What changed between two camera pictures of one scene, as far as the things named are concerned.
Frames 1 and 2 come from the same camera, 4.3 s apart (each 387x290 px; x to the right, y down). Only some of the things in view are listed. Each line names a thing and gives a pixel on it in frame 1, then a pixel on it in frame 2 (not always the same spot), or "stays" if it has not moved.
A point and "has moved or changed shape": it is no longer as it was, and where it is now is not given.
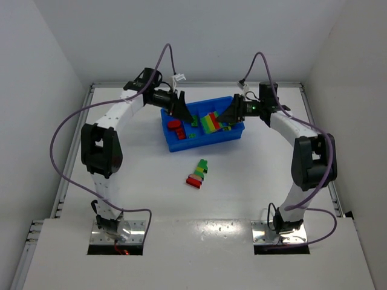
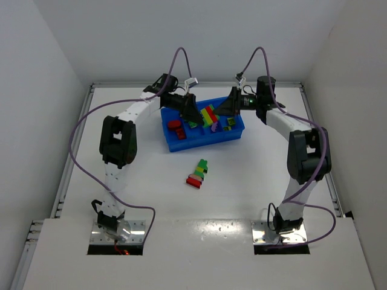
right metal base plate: x=262 y=234 stays
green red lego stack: x=195 y=179 stays
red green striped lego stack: x=210 y=122 has moved or changed shape
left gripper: x=176 y=103 → x=185 y=103
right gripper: x=237 y=107 → x=234 y=101
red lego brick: x=181 y=133 stays
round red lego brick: x=174 y=124 stays
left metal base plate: x=136 y=235 stays
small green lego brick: x=195 y=122 stays
